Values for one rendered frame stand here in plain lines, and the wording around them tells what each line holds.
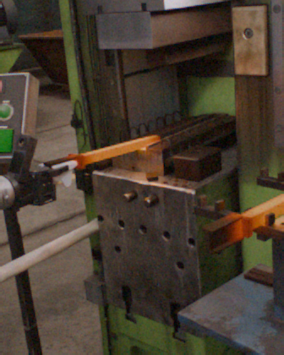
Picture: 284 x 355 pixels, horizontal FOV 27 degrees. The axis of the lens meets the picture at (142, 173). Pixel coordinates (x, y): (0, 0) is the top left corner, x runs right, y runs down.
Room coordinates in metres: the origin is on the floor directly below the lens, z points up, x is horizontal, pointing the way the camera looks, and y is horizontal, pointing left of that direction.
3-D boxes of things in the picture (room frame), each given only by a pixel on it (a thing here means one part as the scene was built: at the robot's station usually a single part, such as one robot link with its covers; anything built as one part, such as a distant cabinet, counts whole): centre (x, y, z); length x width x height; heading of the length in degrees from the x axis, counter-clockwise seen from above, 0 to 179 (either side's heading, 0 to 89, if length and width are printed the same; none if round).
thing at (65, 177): (1.36, 0.19, 1.01); 0.09 x 0.03 x 0.06; 135
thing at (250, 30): (1.51, -0.31, 1.27); 0.09 x 0.02 x 0.17; 48
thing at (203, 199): (1.16, -0.21, 1.01); 0.23 x 0.06 x 0.02; 131
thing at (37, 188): (1.30, 0.27, 1.01); 0.12 x 0.08 x 0.09; 138
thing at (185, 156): (1.55, -0.16, 0.95); 0.12 x 0.08 x 0.06; 138
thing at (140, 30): (1.78, -0.12, 1.32); 0.42 x 0.20 x 0.10; 138
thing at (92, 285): (1.95, 0.20, 0.36); 0.09 x 0.07 x 0.12; 48
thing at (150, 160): (1.78, -0.12, 0.96); 0.42 x 0.20 x 0.09; 138
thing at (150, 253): (1.75, -0.17, 0.69); 0.56 x 0.38 x 0.45; 138
